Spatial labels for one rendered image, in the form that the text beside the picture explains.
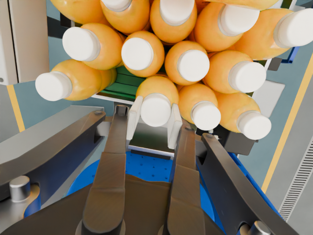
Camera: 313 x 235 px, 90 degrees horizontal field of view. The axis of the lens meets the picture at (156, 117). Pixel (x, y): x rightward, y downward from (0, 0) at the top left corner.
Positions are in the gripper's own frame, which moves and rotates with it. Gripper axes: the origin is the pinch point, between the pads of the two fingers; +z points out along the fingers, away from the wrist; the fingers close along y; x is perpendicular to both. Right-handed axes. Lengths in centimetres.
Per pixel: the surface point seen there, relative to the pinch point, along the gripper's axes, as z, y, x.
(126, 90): 26.2, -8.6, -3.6
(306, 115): 117, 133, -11
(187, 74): 4.0, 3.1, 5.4
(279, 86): 30.3, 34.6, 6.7
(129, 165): 13.7, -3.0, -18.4
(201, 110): 4.0, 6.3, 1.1
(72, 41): 4.0, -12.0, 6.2
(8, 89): 116, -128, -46
